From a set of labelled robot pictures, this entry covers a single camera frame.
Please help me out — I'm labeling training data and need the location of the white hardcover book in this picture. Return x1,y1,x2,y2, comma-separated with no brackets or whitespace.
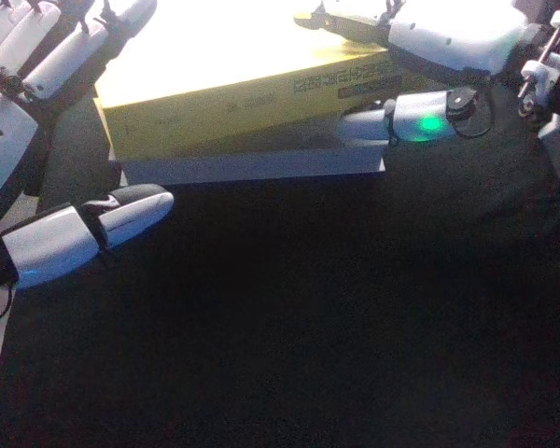
92,97,387,187

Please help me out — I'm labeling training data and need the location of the yellow hardcover book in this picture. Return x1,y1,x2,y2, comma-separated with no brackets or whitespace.
92,0,433,162

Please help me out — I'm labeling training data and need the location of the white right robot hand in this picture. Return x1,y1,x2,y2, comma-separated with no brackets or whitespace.
0,0,175,291

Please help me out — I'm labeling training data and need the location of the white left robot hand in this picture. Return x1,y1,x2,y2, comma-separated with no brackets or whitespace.
292,0,531,147

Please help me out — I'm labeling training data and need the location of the black table cloth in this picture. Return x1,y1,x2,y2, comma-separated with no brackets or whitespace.
0,46,560,448

